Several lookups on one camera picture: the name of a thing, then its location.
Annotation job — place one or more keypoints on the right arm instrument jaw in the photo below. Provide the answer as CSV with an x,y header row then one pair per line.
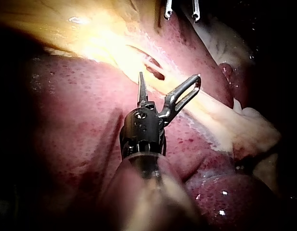
x,y
168,10
196,12

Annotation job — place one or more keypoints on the left arm instrument jaw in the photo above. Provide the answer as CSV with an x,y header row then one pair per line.
x,y
142,93
173,99

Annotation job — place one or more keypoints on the left arm instrument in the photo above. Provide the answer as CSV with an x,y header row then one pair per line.
x,y
143,130

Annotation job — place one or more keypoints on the dark left arm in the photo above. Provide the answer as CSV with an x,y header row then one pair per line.
x,y
148,204

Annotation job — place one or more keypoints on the gallbladder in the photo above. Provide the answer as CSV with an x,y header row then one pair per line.
x,y
73,31

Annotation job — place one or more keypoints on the thin tube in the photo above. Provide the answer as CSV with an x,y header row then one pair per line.
x,y
151,63

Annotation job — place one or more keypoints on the pale fatty tissue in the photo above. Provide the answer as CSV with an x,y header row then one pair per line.
x,y
210,41
249,127

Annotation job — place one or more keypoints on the dark red liver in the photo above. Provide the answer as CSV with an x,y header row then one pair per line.
x,y
78,108

